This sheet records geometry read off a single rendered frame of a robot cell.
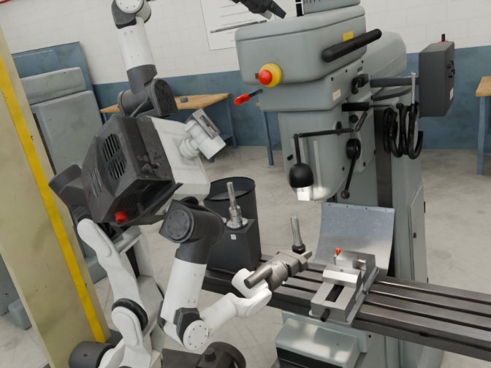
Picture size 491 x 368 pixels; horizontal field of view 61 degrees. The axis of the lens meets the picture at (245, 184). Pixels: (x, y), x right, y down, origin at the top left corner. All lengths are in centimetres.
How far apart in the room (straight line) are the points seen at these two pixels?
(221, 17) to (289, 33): 548
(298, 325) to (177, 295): 67
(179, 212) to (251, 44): 49
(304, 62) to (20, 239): 198
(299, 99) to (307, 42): 20
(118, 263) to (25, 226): 129
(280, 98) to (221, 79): 549
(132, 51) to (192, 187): 44
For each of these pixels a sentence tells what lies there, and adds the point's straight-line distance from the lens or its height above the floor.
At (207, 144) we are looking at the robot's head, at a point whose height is 161.
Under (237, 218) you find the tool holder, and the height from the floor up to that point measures 115.
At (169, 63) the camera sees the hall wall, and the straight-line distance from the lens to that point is 735.
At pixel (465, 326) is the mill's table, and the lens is 156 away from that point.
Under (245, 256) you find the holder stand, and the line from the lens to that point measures 178.
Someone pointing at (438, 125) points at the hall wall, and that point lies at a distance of 572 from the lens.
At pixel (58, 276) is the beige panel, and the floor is 66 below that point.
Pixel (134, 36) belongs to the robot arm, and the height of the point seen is 192.
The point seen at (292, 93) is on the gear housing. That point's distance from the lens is 127.
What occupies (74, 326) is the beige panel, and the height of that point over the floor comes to 29.
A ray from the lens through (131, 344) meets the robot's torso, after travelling 163.
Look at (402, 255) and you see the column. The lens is 199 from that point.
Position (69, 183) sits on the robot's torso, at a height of 152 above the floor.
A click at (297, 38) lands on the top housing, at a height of 184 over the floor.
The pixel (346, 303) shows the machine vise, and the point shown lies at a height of 100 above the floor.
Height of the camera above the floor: 191
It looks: 21 degrees down
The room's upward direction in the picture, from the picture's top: 10 degrees counter-clockwise
